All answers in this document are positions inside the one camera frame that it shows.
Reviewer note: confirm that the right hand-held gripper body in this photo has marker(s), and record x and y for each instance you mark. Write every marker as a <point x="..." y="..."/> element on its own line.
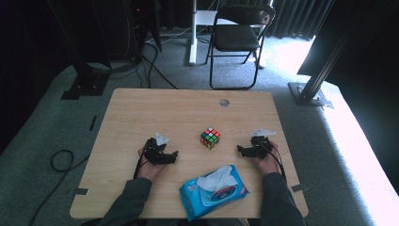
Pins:
<point x="259" y="147"/>

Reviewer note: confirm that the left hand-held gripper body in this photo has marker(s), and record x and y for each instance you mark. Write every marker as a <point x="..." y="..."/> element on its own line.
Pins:
<point x="153" y="150"/>

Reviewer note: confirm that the multicoloured puzzle cube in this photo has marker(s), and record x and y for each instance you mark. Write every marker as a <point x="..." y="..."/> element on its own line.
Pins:
<point x="210" y="138"/>

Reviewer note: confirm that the white wet wipe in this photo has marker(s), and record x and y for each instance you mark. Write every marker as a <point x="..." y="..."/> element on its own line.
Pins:
<point x="216" y="180"/>

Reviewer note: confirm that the blue wet wipes pack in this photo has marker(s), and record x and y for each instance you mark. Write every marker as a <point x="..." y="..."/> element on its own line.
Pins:
<point x="200" y="204"/>

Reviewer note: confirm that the person's left hand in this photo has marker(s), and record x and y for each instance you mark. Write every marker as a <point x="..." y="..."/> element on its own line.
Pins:
<point x="150" y="171"/>

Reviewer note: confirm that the person's right hand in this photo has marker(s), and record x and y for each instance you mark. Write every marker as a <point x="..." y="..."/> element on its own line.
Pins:
<point x="268" y="164"/>

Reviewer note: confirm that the grey round table grommet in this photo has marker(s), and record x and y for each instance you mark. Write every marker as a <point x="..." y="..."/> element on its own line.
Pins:
<point x="224" y="102"/>

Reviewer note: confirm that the grey tape piece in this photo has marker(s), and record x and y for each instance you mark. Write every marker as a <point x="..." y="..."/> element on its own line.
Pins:
<point x="300" y="188"/>

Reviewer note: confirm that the black tape strip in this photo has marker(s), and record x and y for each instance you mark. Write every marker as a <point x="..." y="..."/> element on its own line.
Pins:
<point x="93" y="123"/>

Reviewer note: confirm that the black metal stand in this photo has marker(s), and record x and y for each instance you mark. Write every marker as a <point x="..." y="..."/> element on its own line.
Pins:
<point x="316" y="84"/>
<point x="82" y="72"/>

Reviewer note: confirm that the black folding chair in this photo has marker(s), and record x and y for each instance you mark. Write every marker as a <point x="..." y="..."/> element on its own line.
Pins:
<point x="235" y="37"/>

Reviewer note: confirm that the white desk leg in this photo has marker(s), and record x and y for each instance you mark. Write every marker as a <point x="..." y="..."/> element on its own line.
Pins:
<point x="193" y="37"/>

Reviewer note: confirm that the dark computer tower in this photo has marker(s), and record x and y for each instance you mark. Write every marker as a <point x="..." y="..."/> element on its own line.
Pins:
<point x="141" y="28"/>

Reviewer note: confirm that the dark curtain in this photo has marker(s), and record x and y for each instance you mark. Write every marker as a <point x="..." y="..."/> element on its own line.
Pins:
<point x="291" y="19"/>

